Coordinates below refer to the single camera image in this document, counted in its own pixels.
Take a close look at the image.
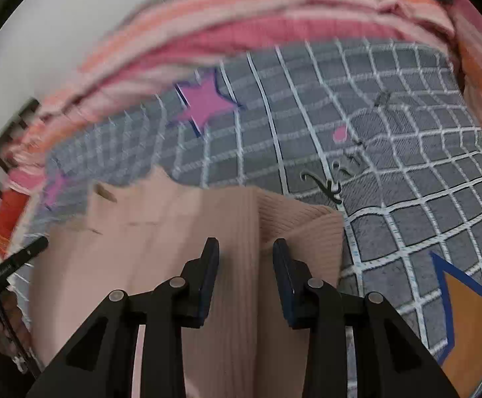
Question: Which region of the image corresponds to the pink ribbed sweater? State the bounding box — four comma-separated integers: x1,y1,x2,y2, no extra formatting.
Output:
28,168,346,398

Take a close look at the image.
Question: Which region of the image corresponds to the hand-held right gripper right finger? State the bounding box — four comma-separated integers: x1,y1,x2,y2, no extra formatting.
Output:
272,238,461,398

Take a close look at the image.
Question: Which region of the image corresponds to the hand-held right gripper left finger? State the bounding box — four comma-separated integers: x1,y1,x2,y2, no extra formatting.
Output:
26,237,220,398

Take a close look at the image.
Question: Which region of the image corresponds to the person's left hand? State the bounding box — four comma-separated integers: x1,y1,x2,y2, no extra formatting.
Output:
0,294,33,366

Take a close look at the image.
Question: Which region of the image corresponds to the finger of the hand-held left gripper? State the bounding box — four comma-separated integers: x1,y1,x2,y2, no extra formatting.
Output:
0,236,50,288

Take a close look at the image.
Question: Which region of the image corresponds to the pink striped quilt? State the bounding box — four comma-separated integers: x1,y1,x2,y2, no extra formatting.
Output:
5,0,482,200

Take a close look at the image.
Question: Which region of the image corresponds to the grey checked star blanket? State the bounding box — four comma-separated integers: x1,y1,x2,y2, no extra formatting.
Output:
13,39,482,398

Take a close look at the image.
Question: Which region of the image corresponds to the red embroidered pillow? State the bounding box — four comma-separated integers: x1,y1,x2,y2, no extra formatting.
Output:
0,188,33,254

